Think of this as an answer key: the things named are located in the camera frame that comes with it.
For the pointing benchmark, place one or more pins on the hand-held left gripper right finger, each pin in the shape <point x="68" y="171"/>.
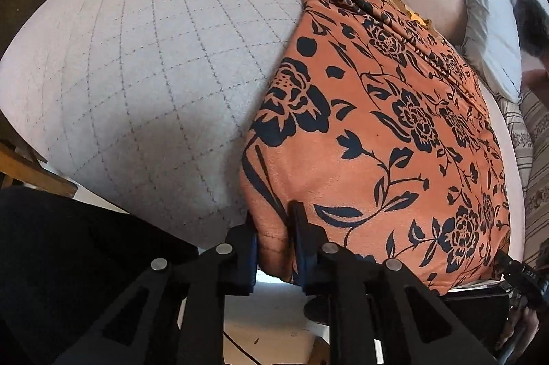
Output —
<point x="300" y="260"/>

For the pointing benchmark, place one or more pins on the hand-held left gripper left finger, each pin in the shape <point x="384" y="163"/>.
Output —
<point x="252" y="260"/>

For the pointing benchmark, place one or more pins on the orange floral pillow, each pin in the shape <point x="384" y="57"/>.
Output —
<point x="377" y="142"/>

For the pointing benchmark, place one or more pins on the person's right hand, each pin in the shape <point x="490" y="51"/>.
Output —
<point x="529" y="324"/>

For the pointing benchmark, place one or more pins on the striped beige cloth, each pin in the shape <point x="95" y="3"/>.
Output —
<point x="536" y="159"/>

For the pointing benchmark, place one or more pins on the bed with grey quilted cover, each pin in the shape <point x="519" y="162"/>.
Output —
<point x="150" y="69"/>

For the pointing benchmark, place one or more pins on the white pillow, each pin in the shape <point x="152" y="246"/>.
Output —
<point x="502" y="47"/>

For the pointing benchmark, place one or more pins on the wooden furniture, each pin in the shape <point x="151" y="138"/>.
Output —
<point x="34" y="172"/>

